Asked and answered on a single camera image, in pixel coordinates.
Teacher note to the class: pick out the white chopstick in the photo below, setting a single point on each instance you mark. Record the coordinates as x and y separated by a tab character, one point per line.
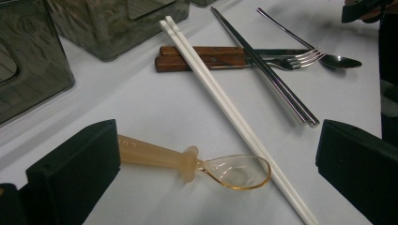
247	124
237	126

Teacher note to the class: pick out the metal spoon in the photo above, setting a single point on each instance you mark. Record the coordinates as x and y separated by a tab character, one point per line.
341	62

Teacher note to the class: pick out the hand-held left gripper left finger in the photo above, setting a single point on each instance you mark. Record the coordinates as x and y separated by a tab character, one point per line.
72	175

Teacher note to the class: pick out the white table cover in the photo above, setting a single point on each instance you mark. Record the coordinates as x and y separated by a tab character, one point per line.
150	106

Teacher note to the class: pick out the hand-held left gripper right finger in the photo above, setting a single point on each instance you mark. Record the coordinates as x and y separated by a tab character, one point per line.
359	168

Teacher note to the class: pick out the metal chopstick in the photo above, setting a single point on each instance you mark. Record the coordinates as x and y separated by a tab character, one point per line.
268	80
275	76

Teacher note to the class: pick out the smoky transparent plastic bin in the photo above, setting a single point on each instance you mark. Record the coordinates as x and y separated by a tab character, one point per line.
34	68
109	28
202	2

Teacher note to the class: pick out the wooden chopsticks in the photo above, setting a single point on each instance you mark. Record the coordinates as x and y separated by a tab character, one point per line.
150	154

